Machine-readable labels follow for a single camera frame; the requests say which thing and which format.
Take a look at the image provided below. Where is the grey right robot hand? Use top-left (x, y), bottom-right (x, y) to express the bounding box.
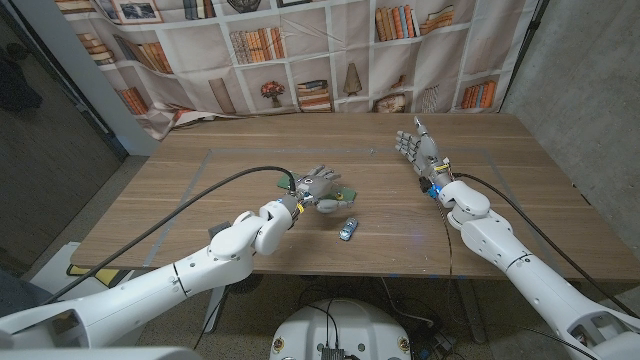
top-left (394, 116), bottom-right (454, 189)

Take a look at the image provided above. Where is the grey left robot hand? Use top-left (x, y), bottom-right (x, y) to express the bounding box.
top-left (287, 164), bottom-right (355, 216)

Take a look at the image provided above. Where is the blue toy car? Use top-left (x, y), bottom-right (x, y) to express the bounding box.
top-left (338, 217), bottom-right (359, 242)

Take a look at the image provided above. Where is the printed bookshelf backdrop cloth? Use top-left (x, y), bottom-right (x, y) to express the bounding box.
top-left (53, 0), bottom-right (544, 141)

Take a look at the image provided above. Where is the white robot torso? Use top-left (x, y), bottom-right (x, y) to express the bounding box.
top-left (269, 298), bottom-right (412, 360)

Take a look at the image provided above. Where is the black backdrop stand pole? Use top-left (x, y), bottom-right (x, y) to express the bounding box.
top-left (499, 0), bottom-right (551, 114)

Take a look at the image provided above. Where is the white table leg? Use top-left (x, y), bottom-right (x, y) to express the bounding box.
top-left (202, 284), bottom-right (226, 334)

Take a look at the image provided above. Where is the grey table leg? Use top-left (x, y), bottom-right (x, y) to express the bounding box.
top-left (457, 278), bottom-right (487, 345)

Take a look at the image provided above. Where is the power strip on floor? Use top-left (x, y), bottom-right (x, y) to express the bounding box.
top-left (429, 332), bottom-right (456, 354)

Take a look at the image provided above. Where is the yellow and black floor object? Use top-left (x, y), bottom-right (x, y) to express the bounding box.
top-left (66, 263), bottom-right (134, 289)

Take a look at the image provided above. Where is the white floor board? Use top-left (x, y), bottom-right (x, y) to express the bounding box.
top-left (37, 241), bottom-right (101, 301)

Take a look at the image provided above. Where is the person's leg in jeans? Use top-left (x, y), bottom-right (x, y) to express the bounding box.
top-left (0, 269), bottom-right (46, 319)

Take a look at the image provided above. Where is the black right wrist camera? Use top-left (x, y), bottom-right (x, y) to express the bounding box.
top-left (418, 175), bottom-right (441, 199)

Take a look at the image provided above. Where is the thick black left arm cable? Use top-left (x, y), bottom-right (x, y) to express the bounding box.
top-left (43, 165), bottom-right (299, 305)

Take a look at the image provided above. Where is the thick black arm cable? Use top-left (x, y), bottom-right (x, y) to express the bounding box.
top-left (452, 172), bottom-right (639, 319)
top-left (43, 165), bottom-right (299, 305)

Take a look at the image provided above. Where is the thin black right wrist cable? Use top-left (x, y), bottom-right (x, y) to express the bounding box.
top-left (433, 197), bottom-right (454, 306)

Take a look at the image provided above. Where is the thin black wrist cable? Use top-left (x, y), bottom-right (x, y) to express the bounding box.
top-left (433, 197), bottom-right (454, 306)
top-left (192, 284), bottom-right (231, 351)

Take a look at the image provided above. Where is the white floor cable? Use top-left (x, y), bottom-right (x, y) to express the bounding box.
top-left (380, 277), bottom-right (435, 327)

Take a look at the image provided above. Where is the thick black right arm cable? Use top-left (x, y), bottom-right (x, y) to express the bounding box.
top-left (452, 172), bottom-right (639, 319)

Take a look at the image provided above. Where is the thin black left wrist cable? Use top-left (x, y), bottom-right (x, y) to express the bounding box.
top-left (192, 284), bottom-right (231, 351)

